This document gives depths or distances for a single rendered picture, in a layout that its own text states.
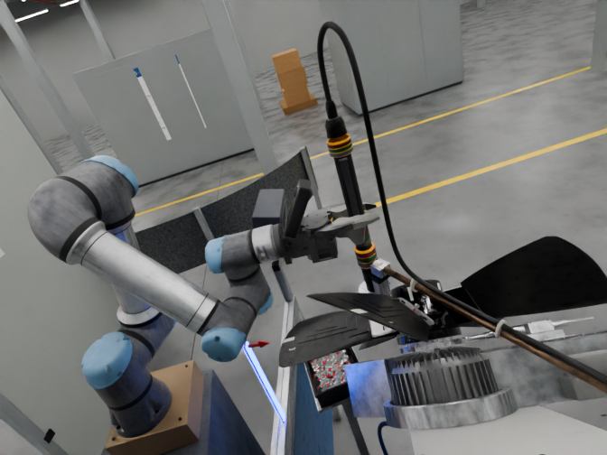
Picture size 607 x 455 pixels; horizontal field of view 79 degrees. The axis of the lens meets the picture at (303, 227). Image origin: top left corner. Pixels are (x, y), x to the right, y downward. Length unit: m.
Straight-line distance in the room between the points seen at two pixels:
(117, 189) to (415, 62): 6.65
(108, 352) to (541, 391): 0.94
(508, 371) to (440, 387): 0.16
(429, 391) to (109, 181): 0.77
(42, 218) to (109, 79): 6.29
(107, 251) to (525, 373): 0.85
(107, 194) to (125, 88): 6.17
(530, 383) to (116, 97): 6.76
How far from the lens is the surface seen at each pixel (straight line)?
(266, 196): 1.56
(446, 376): 0.83
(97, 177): 0.84
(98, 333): 2.79
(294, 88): 8.85
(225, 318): 0.73
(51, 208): 0.78
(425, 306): 0.88
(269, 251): 0.74
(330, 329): 0.94
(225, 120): 6.80
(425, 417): 0.81
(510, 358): 0.92
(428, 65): 7.33
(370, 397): 1.04
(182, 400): 1.13
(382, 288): 0.81
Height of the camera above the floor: 1.85
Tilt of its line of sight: 29 degrees down
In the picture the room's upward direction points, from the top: 18 degrees counter-clockwise
